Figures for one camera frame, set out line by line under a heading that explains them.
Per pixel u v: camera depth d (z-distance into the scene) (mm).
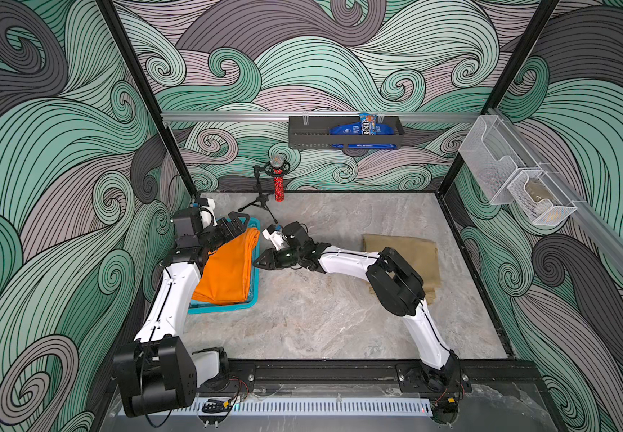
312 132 951
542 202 642
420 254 969
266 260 818
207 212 663
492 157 778
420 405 697
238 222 713
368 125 901
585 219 597
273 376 746
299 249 744
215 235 692
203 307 849
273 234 842
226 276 872
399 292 545
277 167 954
